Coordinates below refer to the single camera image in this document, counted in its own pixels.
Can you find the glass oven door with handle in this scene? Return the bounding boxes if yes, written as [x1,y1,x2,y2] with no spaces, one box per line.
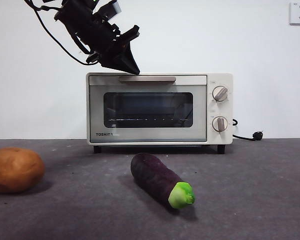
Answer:
[88,75,208,144]

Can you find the purple eggplant with green stem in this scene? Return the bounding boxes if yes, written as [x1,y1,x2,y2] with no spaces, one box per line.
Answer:
[130,152,197,210]

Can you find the cream oven temperature knob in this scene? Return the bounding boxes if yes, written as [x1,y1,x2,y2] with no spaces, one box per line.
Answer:
[211,85,229,102]

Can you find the cream oven timer knob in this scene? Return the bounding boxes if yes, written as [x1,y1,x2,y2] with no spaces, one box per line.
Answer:
[211,116,229,133]

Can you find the cream Toshiba toaster oven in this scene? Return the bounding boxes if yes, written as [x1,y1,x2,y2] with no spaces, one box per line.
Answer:
[86,72,234,155]

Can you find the brown potato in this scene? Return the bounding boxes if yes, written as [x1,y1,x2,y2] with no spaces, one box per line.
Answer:
[0,147,46,194]

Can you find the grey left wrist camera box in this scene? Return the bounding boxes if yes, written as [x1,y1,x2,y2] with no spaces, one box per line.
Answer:
[96,0,122,23]

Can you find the metal wire oven rack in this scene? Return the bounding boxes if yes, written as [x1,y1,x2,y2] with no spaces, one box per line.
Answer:
[108,117,190,122]

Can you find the black oven power cable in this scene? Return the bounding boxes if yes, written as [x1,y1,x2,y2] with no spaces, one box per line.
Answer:
[231,118,265,142]

